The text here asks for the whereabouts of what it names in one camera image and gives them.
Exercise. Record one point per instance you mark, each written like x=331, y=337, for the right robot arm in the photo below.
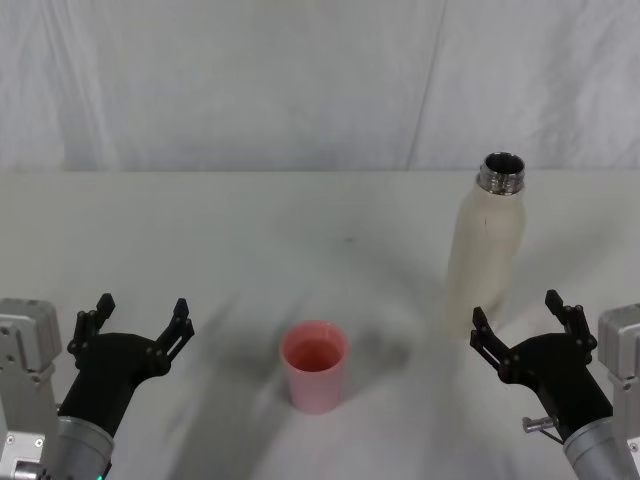
x=620, y=360

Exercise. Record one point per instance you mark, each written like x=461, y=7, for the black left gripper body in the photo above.
x=107, y=367

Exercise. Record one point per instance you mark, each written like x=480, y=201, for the pink plastic cup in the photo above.
x=313, y=367

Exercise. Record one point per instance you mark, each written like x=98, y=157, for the white table cloth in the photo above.
x=225, y=240

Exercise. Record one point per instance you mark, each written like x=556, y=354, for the white wrinkled curtain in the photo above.
x=250, y=85

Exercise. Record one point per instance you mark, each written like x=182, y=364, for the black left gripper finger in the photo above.
x=175, y=332
x=90, y=322

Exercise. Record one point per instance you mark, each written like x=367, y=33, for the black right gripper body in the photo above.
x=560, y=375

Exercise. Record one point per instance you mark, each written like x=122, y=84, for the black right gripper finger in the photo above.
x=572, y=317
x=492, y=345

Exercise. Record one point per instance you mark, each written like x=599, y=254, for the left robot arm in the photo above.
x=25, y=380

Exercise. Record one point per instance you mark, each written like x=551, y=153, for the cream vacuum bottle steel neck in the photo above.
x=485, y=260

